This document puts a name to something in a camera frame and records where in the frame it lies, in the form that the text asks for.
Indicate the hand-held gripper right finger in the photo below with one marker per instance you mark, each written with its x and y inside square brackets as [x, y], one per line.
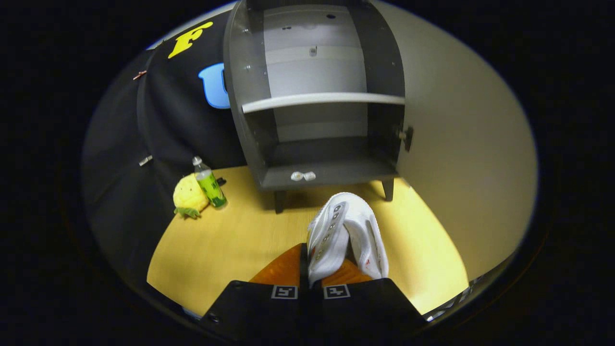
[365, 307]

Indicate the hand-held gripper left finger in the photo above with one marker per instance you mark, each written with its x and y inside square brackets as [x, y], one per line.
[303, 269]

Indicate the white shoe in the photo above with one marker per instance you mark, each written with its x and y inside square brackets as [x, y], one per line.
[355, 216]

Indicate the grey shoe cabinet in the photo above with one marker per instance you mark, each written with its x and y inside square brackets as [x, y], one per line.
[346, 170]

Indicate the beige shoe cabinet door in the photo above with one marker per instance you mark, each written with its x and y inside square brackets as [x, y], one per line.
[456, 144]

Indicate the metal door hinge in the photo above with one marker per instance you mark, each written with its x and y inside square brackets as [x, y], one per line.
[408, 138]

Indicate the white cabinet shelf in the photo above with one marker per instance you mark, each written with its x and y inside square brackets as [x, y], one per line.
[322, 99]

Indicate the green label water bottle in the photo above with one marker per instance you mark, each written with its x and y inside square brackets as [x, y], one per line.
[210, 187]

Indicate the yellow pineapple plush toy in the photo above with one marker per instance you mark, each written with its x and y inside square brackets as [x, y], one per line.
[187, 194]

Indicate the silver clip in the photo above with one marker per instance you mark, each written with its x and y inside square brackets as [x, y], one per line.
[145, 160]

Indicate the black backdrop cloth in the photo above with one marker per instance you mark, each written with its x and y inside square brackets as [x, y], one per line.
[168, 120]

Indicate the red clip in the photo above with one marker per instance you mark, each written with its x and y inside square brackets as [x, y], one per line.
[140, 75]

